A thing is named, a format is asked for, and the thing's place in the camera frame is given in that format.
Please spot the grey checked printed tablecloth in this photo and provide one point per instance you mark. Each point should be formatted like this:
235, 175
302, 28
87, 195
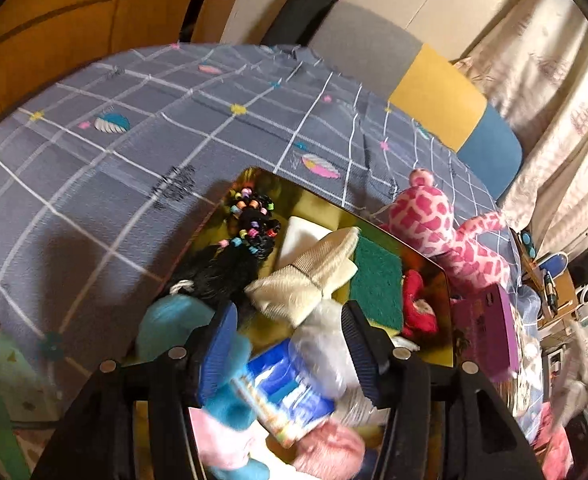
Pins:
99, 170

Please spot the beige knitted socks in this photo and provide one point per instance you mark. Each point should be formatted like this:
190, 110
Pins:
299, 285

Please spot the green scouring sponge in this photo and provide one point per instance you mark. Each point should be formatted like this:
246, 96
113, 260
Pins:
376, 280

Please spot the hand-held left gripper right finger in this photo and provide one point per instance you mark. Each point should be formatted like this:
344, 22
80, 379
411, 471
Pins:
361, 360

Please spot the small blue chair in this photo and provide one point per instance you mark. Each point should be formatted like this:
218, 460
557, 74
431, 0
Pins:
554, 262

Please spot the pale printed curtain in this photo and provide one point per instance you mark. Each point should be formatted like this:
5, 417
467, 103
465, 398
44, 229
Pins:
549, 110

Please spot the gold metal tray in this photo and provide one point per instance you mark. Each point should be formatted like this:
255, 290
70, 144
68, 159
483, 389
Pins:
324, 210

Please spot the black rolled mat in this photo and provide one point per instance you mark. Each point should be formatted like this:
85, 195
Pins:
304, 5

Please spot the pink fluffy ball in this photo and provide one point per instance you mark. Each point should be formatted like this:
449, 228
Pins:
329, 447

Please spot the pink spotted plush giraffe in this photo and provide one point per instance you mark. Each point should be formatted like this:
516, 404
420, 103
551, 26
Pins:
424, 215

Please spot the clear plastic bag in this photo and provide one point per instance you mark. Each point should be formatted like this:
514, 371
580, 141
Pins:
319, 350

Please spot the blue plush toy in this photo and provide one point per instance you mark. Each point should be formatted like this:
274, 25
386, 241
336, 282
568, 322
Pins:
174, 315

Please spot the blue round gadget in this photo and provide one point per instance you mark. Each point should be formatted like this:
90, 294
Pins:
527, 241

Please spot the white sponge block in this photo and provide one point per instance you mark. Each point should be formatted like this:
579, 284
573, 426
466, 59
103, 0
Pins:
299, 232

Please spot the black wig with coloured beads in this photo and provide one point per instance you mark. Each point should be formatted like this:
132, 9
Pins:
224, 270

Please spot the grey yellow blue chair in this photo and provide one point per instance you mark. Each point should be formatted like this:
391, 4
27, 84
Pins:
439, 95

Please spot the red plush toy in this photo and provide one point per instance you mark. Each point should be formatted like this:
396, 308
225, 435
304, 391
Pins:
414, 290

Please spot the pink cloth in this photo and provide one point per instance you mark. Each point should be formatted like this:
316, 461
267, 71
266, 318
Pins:
554, 450

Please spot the silver ornate tissue box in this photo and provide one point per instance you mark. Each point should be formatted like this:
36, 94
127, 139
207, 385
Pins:
526, 375

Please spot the wooden wardrobe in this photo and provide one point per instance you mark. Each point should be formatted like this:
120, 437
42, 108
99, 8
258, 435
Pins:
99, 10

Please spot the purple cardboard box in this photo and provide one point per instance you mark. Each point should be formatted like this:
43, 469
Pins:
489, 330

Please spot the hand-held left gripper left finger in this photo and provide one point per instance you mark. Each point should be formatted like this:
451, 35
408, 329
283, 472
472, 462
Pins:
219, 355

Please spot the blue tissue pack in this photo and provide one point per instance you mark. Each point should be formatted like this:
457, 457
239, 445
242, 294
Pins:
284, 385

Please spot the black box device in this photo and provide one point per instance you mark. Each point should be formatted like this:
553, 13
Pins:
585, 267

